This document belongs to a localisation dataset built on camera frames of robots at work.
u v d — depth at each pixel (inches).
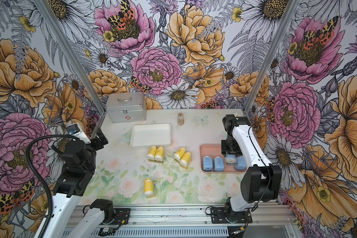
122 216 28.9
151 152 35.0
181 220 29.3
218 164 33.4
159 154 34.7
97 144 23.9
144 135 41.5
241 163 32.6
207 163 33.3
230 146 24.3
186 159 34.2
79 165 19.1
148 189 29.5
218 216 29.1
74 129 21.1
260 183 17.0
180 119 43.4
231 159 29.9
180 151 35.1
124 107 41.5
